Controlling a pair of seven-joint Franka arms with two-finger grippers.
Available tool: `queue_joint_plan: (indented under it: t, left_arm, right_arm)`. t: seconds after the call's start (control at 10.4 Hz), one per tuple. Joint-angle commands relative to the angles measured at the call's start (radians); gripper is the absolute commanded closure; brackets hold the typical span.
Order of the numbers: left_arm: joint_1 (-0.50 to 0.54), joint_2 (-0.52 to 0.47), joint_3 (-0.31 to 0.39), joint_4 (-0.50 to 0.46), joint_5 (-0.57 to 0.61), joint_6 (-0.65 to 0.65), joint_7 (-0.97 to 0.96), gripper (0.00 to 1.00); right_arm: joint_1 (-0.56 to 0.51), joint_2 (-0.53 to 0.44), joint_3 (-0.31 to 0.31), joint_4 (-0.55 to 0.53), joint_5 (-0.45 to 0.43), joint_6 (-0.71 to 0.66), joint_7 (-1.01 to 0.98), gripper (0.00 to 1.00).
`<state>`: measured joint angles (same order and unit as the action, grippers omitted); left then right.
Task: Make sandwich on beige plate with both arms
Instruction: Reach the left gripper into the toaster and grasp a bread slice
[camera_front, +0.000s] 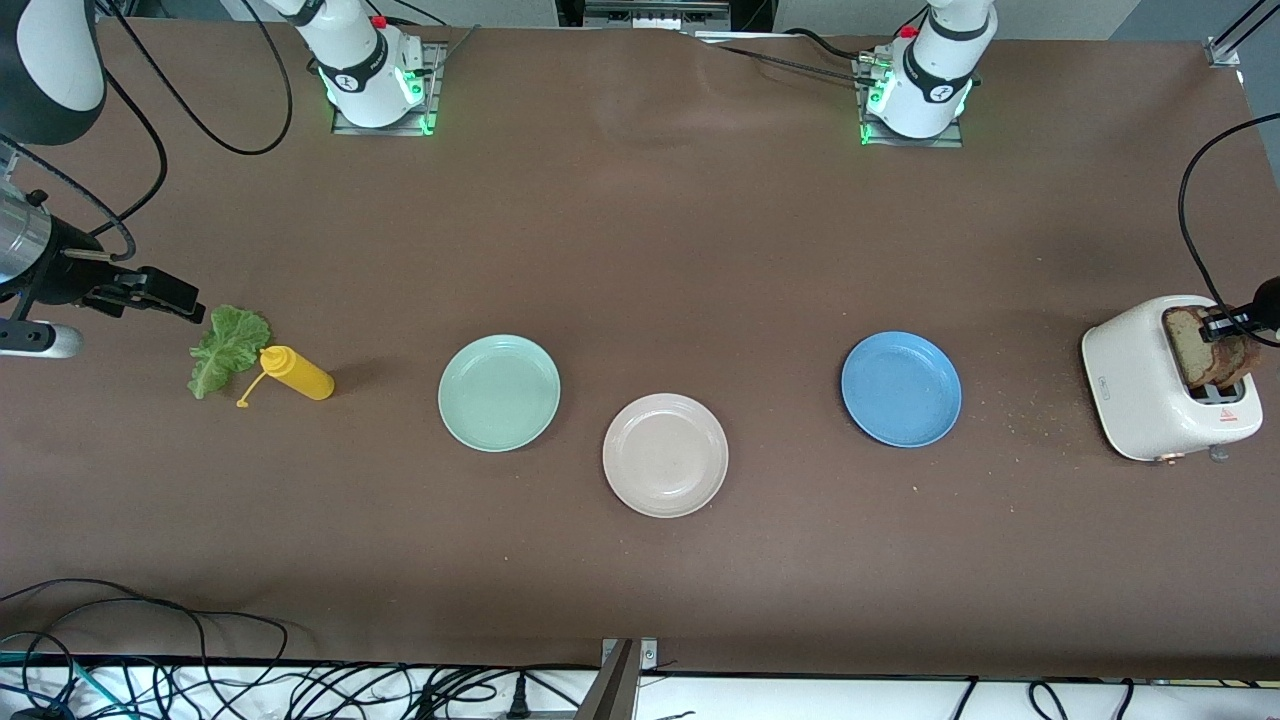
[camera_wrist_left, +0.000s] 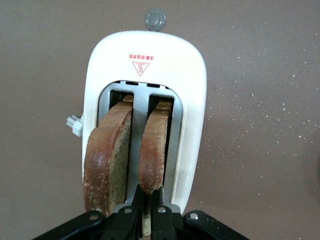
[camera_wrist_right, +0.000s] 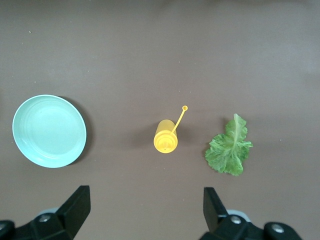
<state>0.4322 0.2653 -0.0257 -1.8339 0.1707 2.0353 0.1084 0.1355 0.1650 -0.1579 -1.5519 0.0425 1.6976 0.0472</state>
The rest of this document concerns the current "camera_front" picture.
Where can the white toaster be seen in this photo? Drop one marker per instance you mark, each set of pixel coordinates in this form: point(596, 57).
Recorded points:
point(1130, 380)

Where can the beige plate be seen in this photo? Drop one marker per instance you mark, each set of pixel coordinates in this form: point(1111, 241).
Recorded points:
point(665, 455)

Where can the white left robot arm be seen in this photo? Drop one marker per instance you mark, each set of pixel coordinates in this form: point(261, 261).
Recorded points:
point(935, 60)

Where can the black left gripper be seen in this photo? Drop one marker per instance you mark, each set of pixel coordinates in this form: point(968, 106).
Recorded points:
point(1266, 311)

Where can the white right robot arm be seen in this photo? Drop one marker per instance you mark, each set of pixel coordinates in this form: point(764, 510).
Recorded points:
point(350, 60)

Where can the green lettuce leaf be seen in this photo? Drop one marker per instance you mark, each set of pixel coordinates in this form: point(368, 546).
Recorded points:
point(225, 345)

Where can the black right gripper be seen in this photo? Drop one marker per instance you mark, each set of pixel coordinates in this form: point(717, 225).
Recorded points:
point(66, 271)

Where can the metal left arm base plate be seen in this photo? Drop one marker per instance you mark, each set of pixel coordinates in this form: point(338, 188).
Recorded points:
point(948, 140)

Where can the blue plate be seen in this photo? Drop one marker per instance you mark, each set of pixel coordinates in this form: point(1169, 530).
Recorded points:
point(900, 390)

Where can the brown bread slice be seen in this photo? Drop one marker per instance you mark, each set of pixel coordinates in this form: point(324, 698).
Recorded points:
point(1245, 360)
point(1185, 355)

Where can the light green plate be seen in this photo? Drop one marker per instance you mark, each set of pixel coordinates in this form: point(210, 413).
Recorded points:
point(500, 393)

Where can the yellow mustard squeeze bottle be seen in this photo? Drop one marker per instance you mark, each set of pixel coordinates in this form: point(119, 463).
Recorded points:
point(300, 375)

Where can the black power plug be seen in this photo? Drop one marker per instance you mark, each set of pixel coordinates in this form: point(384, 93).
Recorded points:
point(518, 700)

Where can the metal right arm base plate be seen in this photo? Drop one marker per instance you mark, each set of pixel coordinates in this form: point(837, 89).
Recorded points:
point(437, 100)

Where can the grey and black equipment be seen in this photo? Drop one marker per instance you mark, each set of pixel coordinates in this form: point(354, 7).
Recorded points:
point(650, 12)

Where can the grey metal bracket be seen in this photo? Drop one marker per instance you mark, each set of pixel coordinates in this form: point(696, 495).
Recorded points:
point(618, 690)

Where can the aluminium corner bracket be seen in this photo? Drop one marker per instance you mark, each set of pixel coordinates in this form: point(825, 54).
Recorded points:
point(1222, 53)

